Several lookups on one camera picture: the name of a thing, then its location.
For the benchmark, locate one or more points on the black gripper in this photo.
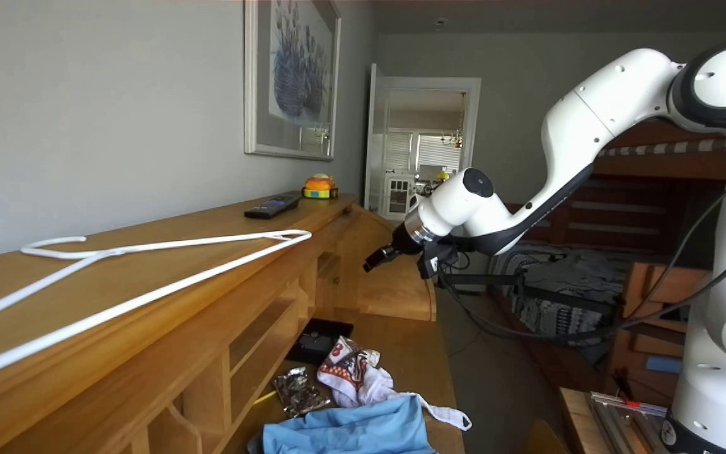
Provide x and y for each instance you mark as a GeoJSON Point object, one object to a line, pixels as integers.
{"type": "Point", "coordinates": [410, 246]}

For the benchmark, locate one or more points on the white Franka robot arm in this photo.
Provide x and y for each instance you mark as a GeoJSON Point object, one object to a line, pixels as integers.
{"type": "Point", "coordinates": [617, 110]}

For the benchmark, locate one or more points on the white glass door cabinet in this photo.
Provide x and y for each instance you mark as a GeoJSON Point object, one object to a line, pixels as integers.
{"type": "Point", "coordinates": [399, 194]}

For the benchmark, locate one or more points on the yellow tape measure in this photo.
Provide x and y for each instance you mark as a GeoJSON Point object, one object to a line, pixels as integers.
{"type": "Point", "coordinates": [322, 186]}

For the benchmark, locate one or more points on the black bag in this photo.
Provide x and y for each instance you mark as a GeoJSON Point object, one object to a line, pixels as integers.
{"type": "Point", "coordinates": [322, 342]}

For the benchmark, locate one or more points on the white cloth with red print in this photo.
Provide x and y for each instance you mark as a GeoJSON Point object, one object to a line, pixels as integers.
{"type": "Point", "coordinates": [354, 374]}

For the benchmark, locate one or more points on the black remote control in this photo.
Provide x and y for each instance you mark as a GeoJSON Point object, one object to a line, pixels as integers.
{"type": "Point", "coordinates": [272, 208]}

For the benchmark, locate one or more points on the shiny foil snack bag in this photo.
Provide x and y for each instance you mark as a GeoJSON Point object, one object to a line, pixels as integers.
{"type": "Point", "coordinates": [302, 392]}

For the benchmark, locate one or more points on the blue cloth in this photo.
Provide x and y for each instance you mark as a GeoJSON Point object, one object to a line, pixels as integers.
{"type": "Point", "coordinates": [347, 429]}

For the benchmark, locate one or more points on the patterned grey bedding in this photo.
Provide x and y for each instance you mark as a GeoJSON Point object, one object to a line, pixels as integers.
{"type": "Point", "coordinates": [565, 277]}

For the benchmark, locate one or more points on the framed blue flower picture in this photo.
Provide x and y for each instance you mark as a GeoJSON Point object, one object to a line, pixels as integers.
{"type": "Point", "coordinates": [296, 76]}

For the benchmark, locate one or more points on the wooden desk with hutch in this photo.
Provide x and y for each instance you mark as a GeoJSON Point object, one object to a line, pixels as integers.
{"type": "Point", "coordinates": [128, 267]}

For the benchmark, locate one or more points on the white door frame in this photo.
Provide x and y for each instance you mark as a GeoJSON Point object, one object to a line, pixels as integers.
{"type": "Point", "coordinates": [376, 142]}

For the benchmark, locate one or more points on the wooden bunk bed frame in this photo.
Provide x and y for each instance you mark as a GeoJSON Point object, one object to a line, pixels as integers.
{"type": "Point", "coordinates": [656, 168]}

